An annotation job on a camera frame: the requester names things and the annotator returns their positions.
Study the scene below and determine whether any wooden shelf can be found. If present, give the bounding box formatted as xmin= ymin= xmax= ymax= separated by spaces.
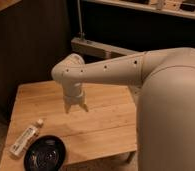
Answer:
xmin=83 ymin=0 xmax=195 ymax=20

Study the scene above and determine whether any black ceramic bowl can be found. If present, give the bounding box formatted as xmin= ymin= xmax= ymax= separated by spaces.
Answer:
xmin=24 ymin=135 xmax=66 ymax=171

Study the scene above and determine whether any wooden table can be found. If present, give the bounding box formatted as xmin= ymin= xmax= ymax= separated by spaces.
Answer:
xmin=0 ymin=81 xmax=137 ymax=171

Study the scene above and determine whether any metal pole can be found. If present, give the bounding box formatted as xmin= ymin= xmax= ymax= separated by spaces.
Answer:
xmin=77 ymin=0 xmax=85 ymax=40

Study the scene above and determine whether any clear plastic bottle white label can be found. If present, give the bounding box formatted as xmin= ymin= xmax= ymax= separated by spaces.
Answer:
xmin=9 ymin=119 xmax=44 ymax=158

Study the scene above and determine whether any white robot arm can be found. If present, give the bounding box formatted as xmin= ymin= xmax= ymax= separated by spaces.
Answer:
xmin=51 ymin=47 xmax=195 ymax=171

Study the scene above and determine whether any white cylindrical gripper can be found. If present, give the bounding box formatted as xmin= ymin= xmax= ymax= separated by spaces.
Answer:
xmin=63 ymin=83 xmax=89 ymax=114

